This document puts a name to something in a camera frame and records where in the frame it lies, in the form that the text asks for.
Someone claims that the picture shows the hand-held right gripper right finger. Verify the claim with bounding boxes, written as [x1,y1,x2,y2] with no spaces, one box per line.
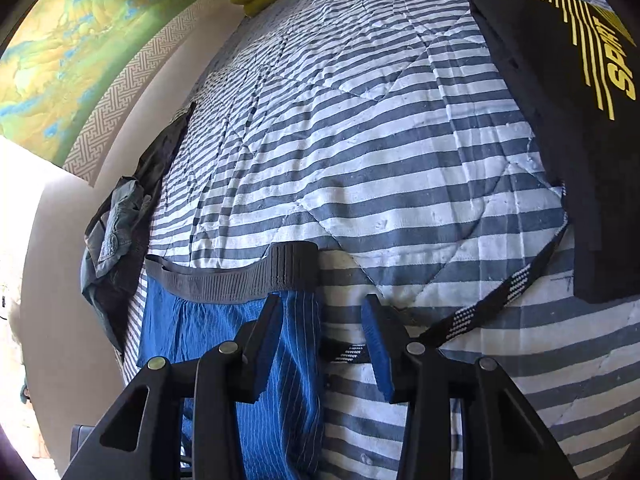
[361,294,583,480]

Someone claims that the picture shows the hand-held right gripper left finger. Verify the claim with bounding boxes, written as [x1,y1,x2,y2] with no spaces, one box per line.
[60,294,285,480]

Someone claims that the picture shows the blue striped boxer shorts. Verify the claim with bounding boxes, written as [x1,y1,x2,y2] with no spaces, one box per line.
[137,241,326,480]

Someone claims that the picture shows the dark brown garment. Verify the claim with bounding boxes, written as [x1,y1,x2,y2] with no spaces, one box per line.
[92,195,151,356]

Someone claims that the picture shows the denim jeans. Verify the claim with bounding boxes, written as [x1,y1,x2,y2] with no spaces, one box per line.
[92,210,136,281]

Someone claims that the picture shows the grey-blue garment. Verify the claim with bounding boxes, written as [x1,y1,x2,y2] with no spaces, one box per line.
[82,175,153,306]

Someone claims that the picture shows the blue white striped quilt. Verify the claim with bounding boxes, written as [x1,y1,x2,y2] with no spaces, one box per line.
[120,0,640,480]

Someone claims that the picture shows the black garment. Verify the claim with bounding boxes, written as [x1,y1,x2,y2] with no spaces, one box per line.
[132,101,197,201]

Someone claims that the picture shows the black shorts with yellow print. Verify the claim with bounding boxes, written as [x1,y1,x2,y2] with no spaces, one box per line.
[320,0,640,366]

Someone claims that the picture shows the landscape wall poster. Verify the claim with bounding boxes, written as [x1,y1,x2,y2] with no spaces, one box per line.
[0,0,221,188]

